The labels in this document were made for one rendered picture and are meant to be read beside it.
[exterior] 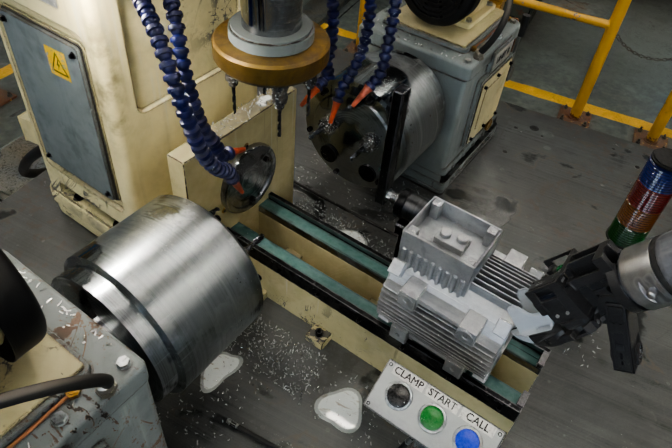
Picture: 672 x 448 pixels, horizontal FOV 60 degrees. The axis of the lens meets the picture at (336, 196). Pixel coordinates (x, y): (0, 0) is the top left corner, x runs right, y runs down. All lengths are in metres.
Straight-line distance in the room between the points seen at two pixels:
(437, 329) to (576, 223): 0.70
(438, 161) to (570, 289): 0.72
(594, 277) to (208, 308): 0.49
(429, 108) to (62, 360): 0.82
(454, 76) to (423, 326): 0.58
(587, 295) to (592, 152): 1.05
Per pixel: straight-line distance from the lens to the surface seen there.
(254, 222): 1.24
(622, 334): 0.79
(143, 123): 1.06
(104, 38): 0.95
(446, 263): 0.88
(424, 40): 1.34
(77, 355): 0.74
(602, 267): 0.73
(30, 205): 1.49
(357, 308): 1.05
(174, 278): 0.81
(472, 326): 0.88
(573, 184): 1.65
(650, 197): 1.09
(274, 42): 0.86
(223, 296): 0.84
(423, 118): 1.20
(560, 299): 0.76
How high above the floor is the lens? 1.77
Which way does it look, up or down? 43 degrees down
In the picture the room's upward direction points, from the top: 6 degrees clockwise
